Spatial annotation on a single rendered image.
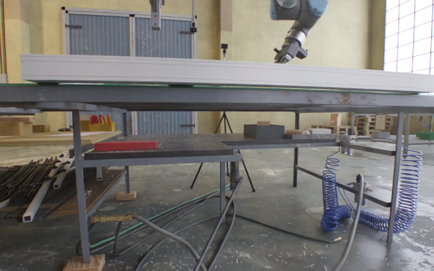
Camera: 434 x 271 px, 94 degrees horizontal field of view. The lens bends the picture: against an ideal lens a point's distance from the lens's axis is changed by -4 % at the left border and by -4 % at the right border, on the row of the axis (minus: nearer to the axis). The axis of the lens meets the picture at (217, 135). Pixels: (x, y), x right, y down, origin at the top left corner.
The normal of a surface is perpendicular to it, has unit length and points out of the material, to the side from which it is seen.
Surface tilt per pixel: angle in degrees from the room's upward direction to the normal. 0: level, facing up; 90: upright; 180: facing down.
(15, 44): 90
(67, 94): 90
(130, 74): 90
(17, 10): 90
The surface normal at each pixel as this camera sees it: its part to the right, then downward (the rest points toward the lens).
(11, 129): 0.20, 0.09
